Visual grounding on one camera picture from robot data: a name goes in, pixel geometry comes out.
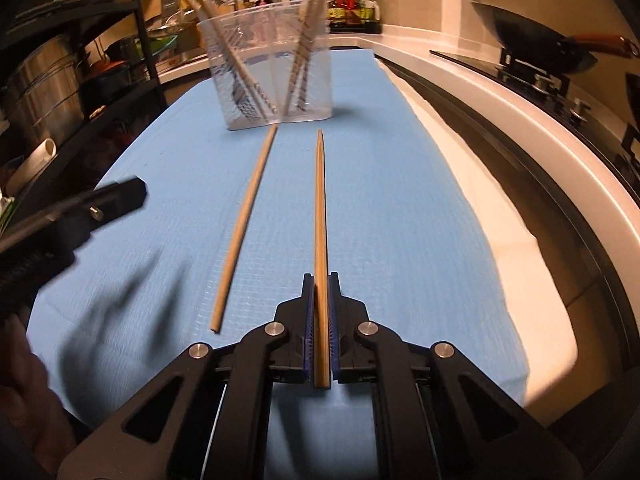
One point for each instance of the person's left hand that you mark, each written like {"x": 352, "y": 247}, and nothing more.
{"x": 30, "y": 400}

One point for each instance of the patterned brown chopstick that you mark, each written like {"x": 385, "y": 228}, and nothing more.
{"x": 306, "y": 45}

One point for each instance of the blue table mat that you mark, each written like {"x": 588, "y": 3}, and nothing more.
{"x": 400, "y": 260}

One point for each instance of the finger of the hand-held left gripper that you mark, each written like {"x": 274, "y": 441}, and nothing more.
{"x": 120, "y": 200}

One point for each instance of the black gas stove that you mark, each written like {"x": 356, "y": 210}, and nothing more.
{"x": 550, "y": 85}

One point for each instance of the clear plastic utensil container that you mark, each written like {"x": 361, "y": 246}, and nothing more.
{"x": 270, "y": 60}

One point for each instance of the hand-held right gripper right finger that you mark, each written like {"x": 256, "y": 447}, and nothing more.
{"x": 335, "y": 325}

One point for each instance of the black metal shelf rack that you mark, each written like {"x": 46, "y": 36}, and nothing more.
{"x": 150, "y": 60}

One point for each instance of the white paper roll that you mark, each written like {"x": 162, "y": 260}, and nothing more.
{"x": 35, "y": 165}

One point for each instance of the white table pad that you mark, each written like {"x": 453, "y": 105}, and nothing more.
{"x": 500, "y": 240}

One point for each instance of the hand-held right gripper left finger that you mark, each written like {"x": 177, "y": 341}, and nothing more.
{"x": 308, "y": 325}

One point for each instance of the large steel pot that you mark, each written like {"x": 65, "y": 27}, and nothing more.
{"x": 45, "y": 60}
{"x": 50, "y": 120}

